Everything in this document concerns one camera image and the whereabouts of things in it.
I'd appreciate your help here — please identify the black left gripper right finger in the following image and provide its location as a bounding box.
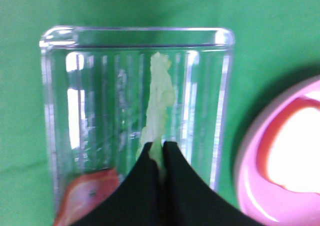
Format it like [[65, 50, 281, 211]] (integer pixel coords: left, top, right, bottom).
[[162, 141, 261, 226]]

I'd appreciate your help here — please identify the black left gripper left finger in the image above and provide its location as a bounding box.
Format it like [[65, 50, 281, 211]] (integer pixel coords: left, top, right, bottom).
[[73, 142, 159, 226]]

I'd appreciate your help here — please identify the bacon strip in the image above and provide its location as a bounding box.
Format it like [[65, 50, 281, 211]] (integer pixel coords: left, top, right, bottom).
[[53, 168, 120, 226]]

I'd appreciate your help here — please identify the green lettuce leaf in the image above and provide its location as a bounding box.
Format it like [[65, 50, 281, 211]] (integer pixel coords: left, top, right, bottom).
[[136, 52, 176, 183]]

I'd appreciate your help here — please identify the toast bread slice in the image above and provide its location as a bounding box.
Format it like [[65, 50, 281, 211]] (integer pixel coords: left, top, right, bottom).
[[256, 97, 320, 194]]

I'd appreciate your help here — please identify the pink round plate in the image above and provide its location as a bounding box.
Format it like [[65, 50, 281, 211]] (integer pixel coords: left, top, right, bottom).
[[234, 76, 320, 226]]

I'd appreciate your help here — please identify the left clear plastic tray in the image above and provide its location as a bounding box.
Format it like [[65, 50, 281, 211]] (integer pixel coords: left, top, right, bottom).
[[39, 25, 236, 219]]

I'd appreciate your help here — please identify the green tablecloth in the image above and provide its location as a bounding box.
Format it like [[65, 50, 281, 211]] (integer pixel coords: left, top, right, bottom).
[[0, 0, 320, 226]]

